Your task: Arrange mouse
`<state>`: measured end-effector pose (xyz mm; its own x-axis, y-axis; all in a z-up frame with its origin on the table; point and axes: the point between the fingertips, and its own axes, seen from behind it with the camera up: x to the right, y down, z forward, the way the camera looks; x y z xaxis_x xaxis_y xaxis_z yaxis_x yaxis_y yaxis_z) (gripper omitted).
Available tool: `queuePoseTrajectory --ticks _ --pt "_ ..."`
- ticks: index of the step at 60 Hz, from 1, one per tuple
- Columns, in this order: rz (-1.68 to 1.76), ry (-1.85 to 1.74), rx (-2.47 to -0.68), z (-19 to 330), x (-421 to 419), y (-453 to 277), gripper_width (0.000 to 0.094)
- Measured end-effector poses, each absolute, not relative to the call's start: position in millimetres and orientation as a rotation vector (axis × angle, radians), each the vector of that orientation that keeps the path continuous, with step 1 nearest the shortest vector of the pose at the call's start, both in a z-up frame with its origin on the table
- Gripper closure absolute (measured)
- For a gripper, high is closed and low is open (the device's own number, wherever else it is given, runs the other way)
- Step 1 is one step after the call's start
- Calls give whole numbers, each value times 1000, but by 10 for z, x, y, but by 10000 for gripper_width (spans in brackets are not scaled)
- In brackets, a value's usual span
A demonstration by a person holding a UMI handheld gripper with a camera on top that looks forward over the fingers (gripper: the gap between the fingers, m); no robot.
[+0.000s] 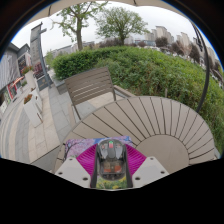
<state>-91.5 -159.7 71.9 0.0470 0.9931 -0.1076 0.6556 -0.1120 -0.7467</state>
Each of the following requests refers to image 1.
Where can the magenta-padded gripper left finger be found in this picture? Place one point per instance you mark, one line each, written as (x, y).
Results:
(71, 170)

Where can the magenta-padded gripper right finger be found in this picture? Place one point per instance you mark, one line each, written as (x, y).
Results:
(150, 170)

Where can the transparent grey computer mouse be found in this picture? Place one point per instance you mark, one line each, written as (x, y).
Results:
(111, 160)

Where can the flower landscape print mouse pad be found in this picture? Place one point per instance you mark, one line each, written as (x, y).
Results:
(78, 145)

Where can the white planter with red flowers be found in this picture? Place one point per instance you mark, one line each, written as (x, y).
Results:
(32, 111)
(29, 77)

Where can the brown slatted outdoor chair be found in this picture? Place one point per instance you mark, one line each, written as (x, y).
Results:
(90, 85)

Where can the green hedge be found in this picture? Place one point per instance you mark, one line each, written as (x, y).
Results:
(153, 73)

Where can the black curved umbrella pole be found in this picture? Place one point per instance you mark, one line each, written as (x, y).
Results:
(206, 73)

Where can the grey shopfront building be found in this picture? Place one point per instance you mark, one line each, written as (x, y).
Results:
(10, 70)

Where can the tall grey sign pillar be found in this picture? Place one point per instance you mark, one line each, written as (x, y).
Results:
(38, 50)

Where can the thin-crowned leaning tree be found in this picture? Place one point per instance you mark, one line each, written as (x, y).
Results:
(79, 33)

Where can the distant apartment buildings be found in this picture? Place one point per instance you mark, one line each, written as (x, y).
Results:
(161, 31)

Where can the round dense green tree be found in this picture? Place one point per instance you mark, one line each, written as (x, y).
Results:
(121, 21)

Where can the beige umbrella canopy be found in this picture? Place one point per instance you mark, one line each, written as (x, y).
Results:
(66, 4)

